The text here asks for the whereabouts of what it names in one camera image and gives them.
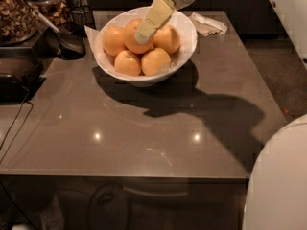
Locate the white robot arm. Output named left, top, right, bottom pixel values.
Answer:
left=135, top=0, right=307, bottom=230

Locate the white ceramic bowl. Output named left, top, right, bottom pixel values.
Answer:
left=94, top=7, right=198, bottom=87

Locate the black tray appliance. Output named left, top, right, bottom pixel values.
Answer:
left=0, top=50, right=44, bottom=103

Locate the black cable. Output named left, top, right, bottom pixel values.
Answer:
left=0, top=77, right=35, bottom=165

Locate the orange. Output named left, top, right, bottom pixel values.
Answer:
left=114, top=50, right=141, bottom=77
left=124, top=18, right=154, bottom=54
left=153, top=24, right=180, bottom=55
left=103, top=25, right=126, bottom=57
left=141, top=48, right=172, bottom=76

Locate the white paper bowl liner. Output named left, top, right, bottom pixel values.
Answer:
left=84, top=26, right=102, bottom=57

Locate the folded paper napkin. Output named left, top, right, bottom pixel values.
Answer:
left=189, top=12, right=228, bottom=36

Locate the dark glass cup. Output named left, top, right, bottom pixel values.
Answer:
left=56, top=22, right=85, bottom=60

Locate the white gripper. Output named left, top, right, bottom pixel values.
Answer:
left=135, top=0, right=195, bottom=44

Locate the black wire mesh cup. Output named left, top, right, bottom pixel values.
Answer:
left=70, top=5, right=96, bottom=37

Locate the large glass snack jar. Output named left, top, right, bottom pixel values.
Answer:
left=0, top=0, right=37, bottom=46

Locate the small glass snack jar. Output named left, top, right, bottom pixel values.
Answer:
left=27, top=0, right=71, bottom=25

